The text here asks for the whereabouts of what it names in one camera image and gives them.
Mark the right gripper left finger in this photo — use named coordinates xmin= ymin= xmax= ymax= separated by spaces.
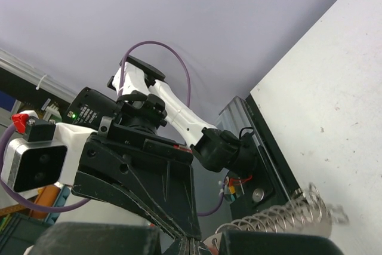
xmin=27 ymin=222 xmax=162 ymax=255

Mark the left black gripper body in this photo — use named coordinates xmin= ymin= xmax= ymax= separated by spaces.
xmin=79 ymin=124 xmax=193 ymax=183

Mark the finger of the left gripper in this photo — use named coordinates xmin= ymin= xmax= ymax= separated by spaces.
xmin=128 ymin=162 xmax=201 ymax=239
xmin=72 ymin=171 xmax=182 ymax=239

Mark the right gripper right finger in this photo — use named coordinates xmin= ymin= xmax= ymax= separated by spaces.
xmin=220 ymin=231 xmax=343 ymax=255

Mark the red handled keyring holder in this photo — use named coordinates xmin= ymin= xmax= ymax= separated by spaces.
xmin=204 ymin=183 xmax=349 ymax=250

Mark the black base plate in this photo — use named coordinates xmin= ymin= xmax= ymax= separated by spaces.
xmin=228 ymin=97 xmax=300 ymax=219

